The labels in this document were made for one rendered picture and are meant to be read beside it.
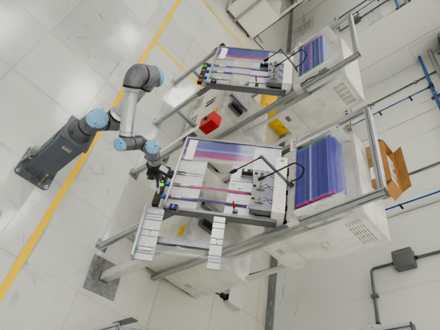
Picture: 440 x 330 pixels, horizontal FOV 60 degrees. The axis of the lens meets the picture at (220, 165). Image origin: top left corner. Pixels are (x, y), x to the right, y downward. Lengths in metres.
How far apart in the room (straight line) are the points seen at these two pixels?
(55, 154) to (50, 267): 0.72
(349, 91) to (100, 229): 2.31
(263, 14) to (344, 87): 3.46
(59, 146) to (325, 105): 2.22
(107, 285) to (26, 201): 0.79
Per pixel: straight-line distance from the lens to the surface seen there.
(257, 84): 3.48
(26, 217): 2.80
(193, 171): 2.65
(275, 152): 2.82
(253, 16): 6.71
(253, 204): 2.38
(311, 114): 3.62
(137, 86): 2.14
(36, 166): 2.80
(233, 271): 2.93
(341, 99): 3.53
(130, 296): 3.05
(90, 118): 2.35
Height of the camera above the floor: 2.42
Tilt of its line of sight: 34 degrees down
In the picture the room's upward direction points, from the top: 61 degrees clockwise
